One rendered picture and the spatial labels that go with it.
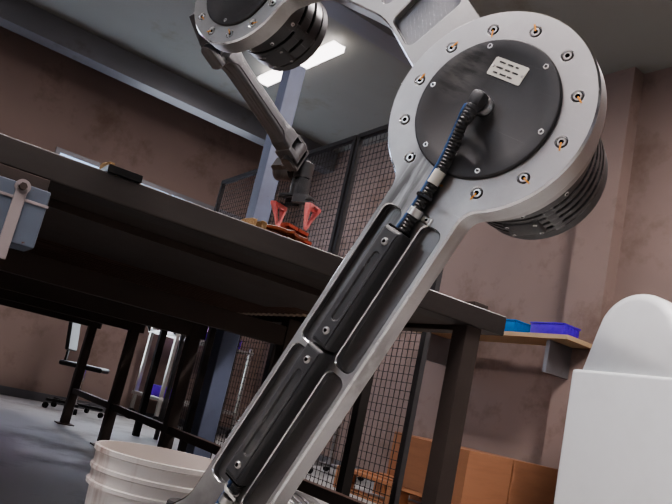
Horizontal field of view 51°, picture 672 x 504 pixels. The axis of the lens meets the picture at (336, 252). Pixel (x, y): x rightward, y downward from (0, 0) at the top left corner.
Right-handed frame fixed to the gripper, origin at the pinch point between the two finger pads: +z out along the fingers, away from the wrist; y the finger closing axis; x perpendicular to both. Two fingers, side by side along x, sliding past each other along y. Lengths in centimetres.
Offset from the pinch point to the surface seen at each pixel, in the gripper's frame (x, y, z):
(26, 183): 81, 9, 17
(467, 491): -261, 10, 83
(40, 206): 77, 8, 21
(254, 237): 34.4, -13.2, 12.7
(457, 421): -33, -49, 45
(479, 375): -394, 53, 5
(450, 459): -32, -49, 56
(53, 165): 76, 10, 12
